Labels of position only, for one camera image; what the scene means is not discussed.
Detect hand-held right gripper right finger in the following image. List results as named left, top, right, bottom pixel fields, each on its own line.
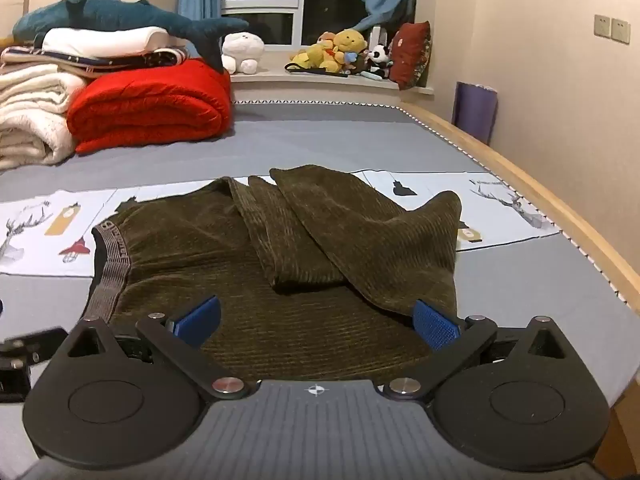
left=375, top=300, right=571, bottom=403

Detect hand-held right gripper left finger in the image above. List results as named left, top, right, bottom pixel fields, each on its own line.
left=60, top=295, right=261, bottom=402

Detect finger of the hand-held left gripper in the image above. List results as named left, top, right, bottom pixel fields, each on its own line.
left=0, top=327, right=68, bottom=361

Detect olive corduroy pants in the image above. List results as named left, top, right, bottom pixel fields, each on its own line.
left=82, top=162, right=463, bottom=383

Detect red quilt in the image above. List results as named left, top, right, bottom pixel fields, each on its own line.
left=66, top=57, right=233, bottom=156

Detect purple mat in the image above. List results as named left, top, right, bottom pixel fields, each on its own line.
left=452, top=81, right=499, bottom=146

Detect white fleece blanket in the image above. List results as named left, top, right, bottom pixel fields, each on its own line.
left=0, top=62, right=86, bottom=171

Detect white window sill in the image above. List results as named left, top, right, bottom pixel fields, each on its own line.
left=230, top=71, right=436, bottom=107

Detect navy star-print blanket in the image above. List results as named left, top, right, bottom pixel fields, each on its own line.
left=0, top=46, right=188, bottom=80

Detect white plush toy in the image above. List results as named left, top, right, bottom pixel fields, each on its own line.
left=220, top=31, right=266, bottom=75

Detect red cushion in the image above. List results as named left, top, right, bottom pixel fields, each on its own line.
left=389, top=21, right=432, bottom=91

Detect panda plush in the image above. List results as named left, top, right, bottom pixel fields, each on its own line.
left=367, top=44, right=394, bottom=79

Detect yellow dog plush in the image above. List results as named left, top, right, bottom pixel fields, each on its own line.
left=291, top=43, right=346, bottom=72

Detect white pillow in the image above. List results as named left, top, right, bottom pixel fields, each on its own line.
left=41, top=26, right=173, bottom=58

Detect yellow bear plush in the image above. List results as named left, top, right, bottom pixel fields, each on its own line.
left=332, top=30, right=369, bottom=62

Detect blue shark plush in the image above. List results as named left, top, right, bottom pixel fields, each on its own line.
left=11, top=0, right=251, bottom=71

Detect window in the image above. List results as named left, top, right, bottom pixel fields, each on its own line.
left=220, top=0, right=372, bottom=50

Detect black strap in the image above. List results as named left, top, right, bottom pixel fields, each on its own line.
left=285, top=62, right=351, bottom=79

